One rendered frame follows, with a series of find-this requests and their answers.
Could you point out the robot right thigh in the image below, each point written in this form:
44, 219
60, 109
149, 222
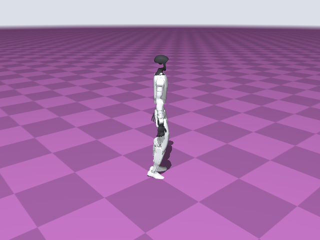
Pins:
164, 139

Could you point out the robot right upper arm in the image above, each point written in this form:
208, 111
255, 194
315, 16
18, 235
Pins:
159, 89

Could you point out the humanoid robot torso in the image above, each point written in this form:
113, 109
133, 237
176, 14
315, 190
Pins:
164, 96

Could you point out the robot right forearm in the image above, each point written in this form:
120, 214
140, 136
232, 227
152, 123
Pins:
159, 108

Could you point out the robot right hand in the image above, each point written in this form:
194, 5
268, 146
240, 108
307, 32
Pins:
161, 129

